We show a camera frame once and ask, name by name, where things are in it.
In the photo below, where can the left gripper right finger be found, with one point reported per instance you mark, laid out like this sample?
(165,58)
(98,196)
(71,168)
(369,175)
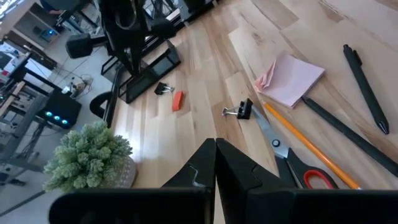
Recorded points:
(236,168)

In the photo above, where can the pink sticky note pad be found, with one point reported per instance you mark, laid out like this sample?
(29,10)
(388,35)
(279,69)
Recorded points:
(292,79)

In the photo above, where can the black pen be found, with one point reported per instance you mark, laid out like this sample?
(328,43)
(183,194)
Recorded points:
(348,134)
(366,90)

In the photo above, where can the orange eraser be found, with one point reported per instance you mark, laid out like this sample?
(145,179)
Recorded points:
(178,100)

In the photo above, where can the black curved bracket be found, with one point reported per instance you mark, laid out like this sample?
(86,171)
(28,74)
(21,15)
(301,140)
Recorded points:
(94,105)

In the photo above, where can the black mesh desk organizer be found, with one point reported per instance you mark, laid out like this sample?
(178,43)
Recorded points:
(146,77)

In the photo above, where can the black aluminium frame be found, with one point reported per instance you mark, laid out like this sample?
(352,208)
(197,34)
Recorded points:
(109,115)

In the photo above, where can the green potted plant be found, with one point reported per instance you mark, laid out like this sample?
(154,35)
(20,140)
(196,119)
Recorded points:
(87,155)

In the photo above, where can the black binder clip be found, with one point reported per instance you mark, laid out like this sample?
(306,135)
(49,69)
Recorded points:
(160,88)
(245,109)

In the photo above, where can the black computer with blue lights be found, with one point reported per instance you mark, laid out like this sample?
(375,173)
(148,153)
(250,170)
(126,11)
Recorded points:
(62,109)

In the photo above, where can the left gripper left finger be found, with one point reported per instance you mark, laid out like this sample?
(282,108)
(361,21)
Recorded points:
(199,168)

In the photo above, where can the orange pencil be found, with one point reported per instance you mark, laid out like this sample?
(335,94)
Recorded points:
(311,145)

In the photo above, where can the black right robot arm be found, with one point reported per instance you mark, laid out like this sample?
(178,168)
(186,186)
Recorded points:
(124,12)

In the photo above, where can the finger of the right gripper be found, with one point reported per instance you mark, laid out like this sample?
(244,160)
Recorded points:
(128,59)
(139,59)

